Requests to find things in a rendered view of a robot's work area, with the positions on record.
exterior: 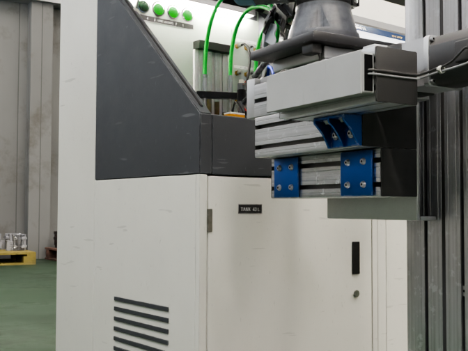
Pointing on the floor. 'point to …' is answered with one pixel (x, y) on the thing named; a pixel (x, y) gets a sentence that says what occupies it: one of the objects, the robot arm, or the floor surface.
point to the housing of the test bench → (76, 176)
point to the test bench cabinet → (159, 264)
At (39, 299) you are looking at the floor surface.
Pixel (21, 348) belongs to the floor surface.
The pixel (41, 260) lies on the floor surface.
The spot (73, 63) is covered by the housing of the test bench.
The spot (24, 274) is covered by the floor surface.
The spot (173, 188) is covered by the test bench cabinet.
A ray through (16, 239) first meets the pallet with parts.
